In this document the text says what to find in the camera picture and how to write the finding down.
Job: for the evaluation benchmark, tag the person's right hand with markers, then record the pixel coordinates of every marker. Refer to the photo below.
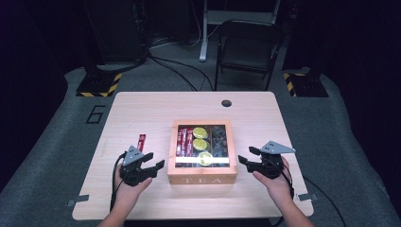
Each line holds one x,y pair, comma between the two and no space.
279,189

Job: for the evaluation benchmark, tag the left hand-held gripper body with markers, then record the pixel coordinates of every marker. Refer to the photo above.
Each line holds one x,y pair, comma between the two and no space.
132,171

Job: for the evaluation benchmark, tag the pile of dark tea packets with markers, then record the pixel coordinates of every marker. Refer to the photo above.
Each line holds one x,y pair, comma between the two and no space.
219,142

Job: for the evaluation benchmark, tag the black stand hazard-striped base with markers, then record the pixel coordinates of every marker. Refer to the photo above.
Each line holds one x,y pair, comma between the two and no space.
99,85
305,85

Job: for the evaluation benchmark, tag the black table grommet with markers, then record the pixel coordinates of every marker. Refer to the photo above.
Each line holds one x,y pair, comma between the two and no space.
226,103

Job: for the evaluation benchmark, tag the grey tape strip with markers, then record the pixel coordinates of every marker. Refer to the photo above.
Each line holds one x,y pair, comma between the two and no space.
307,197
78,200

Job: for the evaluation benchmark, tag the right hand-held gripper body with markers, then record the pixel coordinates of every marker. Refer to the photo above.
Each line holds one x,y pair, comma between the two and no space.
271,165

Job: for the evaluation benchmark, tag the wooden tea box glass lid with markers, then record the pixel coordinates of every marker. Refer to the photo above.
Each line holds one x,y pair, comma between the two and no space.
201,176

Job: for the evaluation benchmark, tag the black equipment cabinet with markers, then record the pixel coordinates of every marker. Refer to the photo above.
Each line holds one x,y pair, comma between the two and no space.
119,28

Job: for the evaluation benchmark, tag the red stick packet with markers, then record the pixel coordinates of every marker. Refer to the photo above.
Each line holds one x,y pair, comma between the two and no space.
181,142
141,142
189,142

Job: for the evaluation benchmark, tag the person's left hand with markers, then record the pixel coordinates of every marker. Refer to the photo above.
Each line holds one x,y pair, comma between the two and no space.
127,194

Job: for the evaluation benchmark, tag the white metal stand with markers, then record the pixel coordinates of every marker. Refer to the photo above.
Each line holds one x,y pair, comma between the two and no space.
205,31

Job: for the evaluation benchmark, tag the black folding chair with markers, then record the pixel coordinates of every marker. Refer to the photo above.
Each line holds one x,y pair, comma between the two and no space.
249,47

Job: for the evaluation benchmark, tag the round yellow-green tea packet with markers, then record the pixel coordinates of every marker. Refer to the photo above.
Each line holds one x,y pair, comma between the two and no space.
200,144
205,158
200,132

